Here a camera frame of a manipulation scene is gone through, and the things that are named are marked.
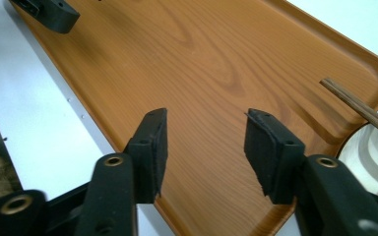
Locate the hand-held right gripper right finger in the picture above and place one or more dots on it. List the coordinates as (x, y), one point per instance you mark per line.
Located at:
(269, 157)

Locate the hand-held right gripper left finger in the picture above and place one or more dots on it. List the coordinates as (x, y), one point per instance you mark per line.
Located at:
(149, 154)

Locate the brown wood-grain tray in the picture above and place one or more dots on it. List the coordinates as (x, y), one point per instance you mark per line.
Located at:
(216, 75)

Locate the white bowl with dark rim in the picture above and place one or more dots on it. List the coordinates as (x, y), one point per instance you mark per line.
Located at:
(370, 154)

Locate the brown wooden chopstick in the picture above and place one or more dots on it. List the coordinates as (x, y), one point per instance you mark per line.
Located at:
(362, 109)

